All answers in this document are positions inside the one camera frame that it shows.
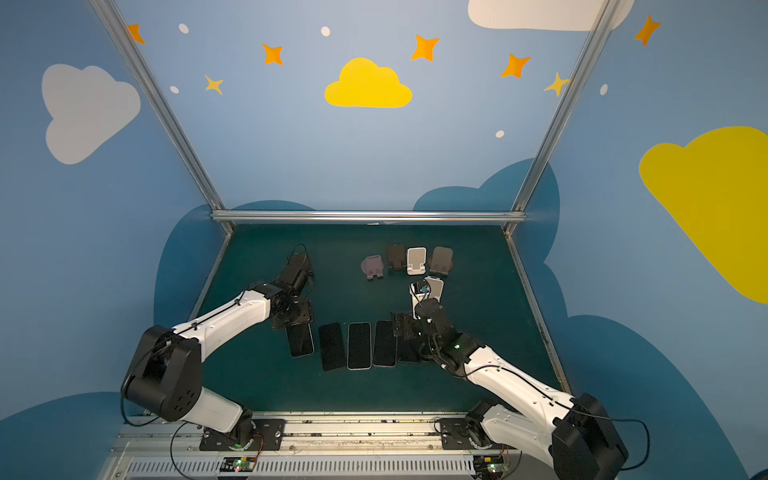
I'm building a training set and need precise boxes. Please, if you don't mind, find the black phone stand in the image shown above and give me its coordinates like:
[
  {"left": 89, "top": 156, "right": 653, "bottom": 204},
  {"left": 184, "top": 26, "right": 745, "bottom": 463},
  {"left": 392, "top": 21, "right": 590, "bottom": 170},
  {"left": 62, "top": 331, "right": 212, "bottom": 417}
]
[{"left": 386, "top": 243, "right": 407, "bottom": 271}]

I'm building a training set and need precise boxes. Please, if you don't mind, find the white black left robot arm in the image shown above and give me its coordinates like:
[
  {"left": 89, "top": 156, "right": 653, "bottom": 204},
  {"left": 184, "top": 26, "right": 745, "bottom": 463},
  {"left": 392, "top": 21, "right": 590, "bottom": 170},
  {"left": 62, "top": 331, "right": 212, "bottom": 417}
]
[{"left": 120, "top": 251, "right": 314, "bottom": 451}]

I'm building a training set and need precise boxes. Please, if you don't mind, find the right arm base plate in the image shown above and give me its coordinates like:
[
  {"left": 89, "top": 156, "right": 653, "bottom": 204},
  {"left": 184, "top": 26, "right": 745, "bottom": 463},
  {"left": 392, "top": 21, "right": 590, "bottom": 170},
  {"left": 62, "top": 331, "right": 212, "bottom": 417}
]
[{"left": 433, "top": 417, "right": 518, "bottom": 453}]

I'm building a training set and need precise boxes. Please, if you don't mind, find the circuit board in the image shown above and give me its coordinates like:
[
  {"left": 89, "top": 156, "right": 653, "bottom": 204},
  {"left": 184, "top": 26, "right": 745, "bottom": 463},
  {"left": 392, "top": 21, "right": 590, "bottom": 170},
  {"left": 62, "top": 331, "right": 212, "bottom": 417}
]
[
  {"left": 219, "top": 456, "right": 258, "bottom": 474},
  {"left": 472, "top": 456, "right": 510, "bottom": 480}
]

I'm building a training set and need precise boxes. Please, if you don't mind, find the left circuit board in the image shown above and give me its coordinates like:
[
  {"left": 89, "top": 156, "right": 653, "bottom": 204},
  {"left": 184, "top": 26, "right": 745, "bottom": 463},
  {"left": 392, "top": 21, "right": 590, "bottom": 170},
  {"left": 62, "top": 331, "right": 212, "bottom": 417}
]
[{"left": 219, "top": 456, "right": 258, "bottom": 474}]

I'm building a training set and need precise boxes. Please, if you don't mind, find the aluminium rail front frame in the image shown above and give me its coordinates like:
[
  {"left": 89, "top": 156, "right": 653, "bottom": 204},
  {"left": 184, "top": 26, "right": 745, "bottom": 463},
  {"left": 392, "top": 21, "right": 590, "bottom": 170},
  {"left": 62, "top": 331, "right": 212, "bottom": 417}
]
[{"left": 95, "top": 410, "right": 619, "bottom": 480}]

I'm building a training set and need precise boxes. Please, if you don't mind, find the purple phone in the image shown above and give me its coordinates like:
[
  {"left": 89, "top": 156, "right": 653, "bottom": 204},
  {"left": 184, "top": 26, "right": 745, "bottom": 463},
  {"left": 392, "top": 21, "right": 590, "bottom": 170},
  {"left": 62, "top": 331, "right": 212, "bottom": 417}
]
[{"left": 372, "top": 321, "right": 397, "bottom": 368}]

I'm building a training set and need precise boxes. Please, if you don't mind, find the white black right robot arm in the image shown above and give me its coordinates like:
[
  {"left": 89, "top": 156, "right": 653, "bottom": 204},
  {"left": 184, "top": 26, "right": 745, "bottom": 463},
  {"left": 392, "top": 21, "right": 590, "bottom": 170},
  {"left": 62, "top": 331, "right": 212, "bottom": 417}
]
[{"left": 392, "top": 297, "right": 629, "bottom": 479}]

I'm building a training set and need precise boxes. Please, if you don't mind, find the round wooden phone stand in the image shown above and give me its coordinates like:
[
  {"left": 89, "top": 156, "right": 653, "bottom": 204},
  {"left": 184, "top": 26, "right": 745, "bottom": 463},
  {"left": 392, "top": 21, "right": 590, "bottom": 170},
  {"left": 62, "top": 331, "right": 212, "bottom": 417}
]
[{"left": 429, "top": 246, "right": 454, "bottom": 276}]

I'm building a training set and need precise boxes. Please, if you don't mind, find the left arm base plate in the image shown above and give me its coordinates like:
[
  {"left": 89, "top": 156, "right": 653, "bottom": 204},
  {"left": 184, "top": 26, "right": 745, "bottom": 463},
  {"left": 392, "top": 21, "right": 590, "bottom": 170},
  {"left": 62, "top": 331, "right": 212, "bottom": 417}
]
[{"left": 199, "top": 418, "right": 286, "bottom": 452}]

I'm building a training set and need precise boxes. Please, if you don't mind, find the pink round phone stand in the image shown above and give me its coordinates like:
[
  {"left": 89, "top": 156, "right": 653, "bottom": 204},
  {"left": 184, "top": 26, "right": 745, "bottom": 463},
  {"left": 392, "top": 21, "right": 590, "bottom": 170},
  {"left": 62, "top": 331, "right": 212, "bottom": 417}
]
[{"left": 360, "top": 255, "right": 384, "bottom": 280}]

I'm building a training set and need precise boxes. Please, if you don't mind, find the white-edged phone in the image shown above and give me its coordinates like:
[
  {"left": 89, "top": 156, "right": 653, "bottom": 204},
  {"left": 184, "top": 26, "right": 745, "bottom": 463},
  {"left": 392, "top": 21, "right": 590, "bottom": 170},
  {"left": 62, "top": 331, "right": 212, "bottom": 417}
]
[{"left": 347, "top": 322, "right": 372, "bottom": 370}]

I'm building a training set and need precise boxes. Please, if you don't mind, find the right circuit board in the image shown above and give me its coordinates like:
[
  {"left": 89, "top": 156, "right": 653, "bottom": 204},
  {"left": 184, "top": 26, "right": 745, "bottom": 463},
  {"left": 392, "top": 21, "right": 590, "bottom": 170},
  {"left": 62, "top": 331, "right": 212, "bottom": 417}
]
[{"left": 472, "top": 456, "right": 510, "bottom": 480}]

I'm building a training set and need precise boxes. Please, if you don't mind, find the horizontal aluminium back bar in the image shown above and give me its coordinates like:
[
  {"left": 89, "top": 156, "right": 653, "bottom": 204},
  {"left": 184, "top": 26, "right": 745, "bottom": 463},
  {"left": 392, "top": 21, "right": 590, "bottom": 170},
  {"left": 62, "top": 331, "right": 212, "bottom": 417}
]
[{"left": 211, "top": 210, "right": 526, "bottom": 224}]

